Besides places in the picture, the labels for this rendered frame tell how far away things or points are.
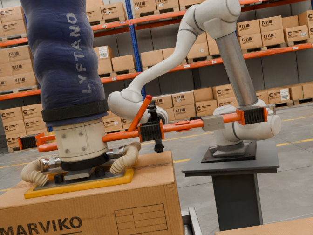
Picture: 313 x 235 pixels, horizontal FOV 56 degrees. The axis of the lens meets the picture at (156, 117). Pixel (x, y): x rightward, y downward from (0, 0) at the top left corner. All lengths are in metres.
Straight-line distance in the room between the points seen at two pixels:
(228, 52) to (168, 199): 0.84
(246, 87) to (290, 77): 8.81
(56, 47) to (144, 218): 0.58
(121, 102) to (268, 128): 0.74
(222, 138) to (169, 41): 7.93
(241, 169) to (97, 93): 0.88
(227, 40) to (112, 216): 0.96
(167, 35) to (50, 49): 8.62
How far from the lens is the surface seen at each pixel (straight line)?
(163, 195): 0.89
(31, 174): 1.04
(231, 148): 1.72
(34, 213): 0.99
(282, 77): 10.22
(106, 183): 0.94
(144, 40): 9.50
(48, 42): 0.99
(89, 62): 0.99
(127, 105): 1.30
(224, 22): 1.44
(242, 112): 1.02
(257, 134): 1.57
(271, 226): 1.45
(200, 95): 8.68
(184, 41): 1.50
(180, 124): 1.01
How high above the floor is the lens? 1.24
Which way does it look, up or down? 7 degrees down
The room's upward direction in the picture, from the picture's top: 10 degrees counter-clockwise
